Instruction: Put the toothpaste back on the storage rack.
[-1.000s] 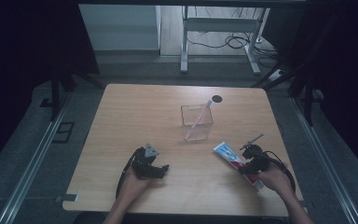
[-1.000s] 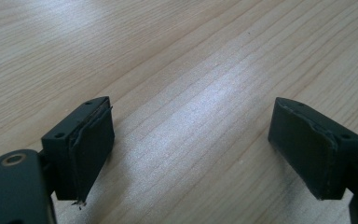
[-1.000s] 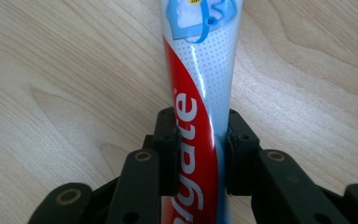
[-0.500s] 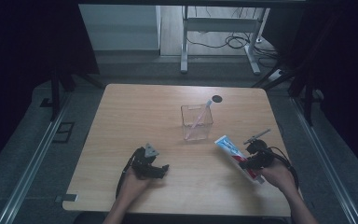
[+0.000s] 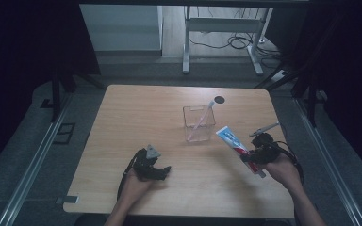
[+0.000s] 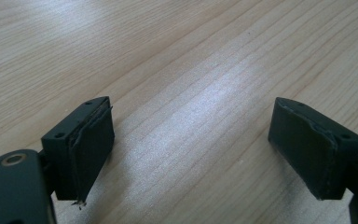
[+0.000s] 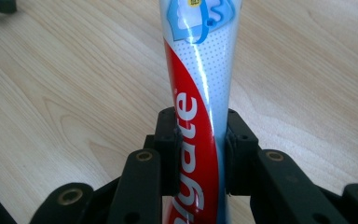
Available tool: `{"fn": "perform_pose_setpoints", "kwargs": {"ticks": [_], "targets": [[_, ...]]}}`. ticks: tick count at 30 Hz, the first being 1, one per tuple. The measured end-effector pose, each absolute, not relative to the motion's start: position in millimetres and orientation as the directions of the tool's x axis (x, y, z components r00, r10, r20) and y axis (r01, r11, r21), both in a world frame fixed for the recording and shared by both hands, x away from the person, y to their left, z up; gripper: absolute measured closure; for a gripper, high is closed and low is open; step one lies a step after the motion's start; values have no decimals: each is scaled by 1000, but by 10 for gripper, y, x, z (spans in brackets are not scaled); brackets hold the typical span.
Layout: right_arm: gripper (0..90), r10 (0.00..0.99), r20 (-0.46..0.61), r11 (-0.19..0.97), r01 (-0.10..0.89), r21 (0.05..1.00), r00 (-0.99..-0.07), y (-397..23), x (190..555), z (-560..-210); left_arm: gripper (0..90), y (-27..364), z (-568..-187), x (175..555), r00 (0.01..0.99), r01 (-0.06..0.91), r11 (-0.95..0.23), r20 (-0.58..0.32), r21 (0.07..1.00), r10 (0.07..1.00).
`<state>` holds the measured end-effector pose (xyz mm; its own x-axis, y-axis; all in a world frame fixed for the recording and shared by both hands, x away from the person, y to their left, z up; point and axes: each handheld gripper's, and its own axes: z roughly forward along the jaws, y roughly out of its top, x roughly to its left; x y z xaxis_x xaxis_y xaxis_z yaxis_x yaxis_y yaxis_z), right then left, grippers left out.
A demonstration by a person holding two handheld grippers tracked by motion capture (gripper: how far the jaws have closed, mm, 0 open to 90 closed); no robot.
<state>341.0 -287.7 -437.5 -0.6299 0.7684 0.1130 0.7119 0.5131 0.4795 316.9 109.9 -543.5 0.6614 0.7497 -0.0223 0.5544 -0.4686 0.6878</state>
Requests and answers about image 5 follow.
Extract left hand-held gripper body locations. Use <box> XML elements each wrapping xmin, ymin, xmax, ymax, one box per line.
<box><xmin>132</xmin><ymin>143</ymin><xmax>162</xmax><ymax>183</ymax></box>

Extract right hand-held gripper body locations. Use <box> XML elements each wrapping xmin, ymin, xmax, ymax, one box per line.
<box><xmin>248</xmin><ymin>121</ymin><xmax>283</xmax><ymax>165</ymax></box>

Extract white blue toothpaste tube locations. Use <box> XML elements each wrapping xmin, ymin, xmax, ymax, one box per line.
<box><xmin>215</xmin><ymin>125</ymin><xmax>267</xmax><ymax>179</ymax></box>

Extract clear plastic container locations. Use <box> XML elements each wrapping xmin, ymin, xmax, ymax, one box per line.
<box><xmin>182</xmin><ymin>104</ymin><xmax>217</xmax><ymax>144</ymax></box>

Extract pink toothbrush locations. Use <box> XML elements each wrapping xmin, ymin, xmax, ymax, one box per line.
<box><xmin>188</xmin><ymin>99</ymin><xmax>217</xmax><ymax>141</ymax></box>

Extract person's left hand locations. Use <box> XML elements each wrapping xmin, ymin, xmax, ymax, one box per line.
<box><xmin>120</xmin><ymin>169</ymin><xmax>156</xmax><ymax>206</ymax></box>

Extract person's right hand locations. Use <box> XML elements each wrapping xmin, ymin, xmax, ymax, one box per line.
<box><xmin>260</xmin><ymin>153</ymin><xmax>304</xmax><ymax>192</ymax></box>

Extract black metal stand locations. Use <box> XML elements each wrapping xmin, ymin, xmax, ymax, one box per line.
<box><xmin>39</xmin><ymin>59</ymin><xmax>107</xmax><ymax>124</ymax></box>
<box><xmin>254</xmin><ymin>12</ymin><xmax>331</xmax><ymax>128</ymax></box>

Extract white power strip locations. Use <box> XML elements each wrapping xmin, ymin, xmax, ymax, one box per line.
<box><xmin>271</xmin><ymin>69</ymin><xmax>288</xmax><ymax>83</ymax></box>

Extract white cabinet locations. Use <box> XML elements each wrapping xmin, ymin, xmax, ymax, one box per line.
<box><xmin>78</xmin><ymin>4</ymin><xmax>164</xmax><ymax>53</ymax></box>

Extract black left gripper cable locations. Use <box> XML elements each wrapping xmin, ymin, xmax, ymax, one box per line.
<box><xmin>116</xmin><ymin>149</ymin><xmax>140</xmax><ymax>202</ymax></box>

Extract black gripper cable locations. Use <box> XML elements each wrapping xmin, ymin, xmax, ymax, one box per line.
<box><xmin>271</xmin><ymin>140</ymin><xmax>305</xmax><ymax>186</ymax></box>
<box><xmin>116</xmin><ymin>149</ymin><xmax>140</xmax><ymax>202</ymax></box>

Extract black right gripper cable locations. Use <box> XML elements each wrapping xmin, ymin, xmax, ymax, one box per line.
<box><xmin>271</xmin><ymin>140</ymin><xmax>305</xmax><ymax>186</ymax></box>

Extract aluminium floor rail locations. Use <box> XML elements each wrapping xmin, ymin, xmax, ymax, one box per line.
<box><xmin>293</xmin><ymin>97</ymin><xmax>362</xmax><ymax>226</ymax></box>
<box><xmin>0</xmin><ymin>92</ymin><xmax>74</xmax><ymax>226</ymax></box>

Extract black floor cables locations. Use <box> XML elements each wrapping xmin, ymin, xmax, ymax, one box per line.
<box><xmin>188</xmin><ymin>6</ymin><xmax>285</xmax><ymax>69</ymax></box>

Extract white metal desk frame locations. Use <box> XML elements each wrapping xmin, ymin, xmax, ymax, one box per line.
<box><xmin>182</xmin><ymin>5</ymin><xmax>275</xmax><ymax>77</ymax></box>

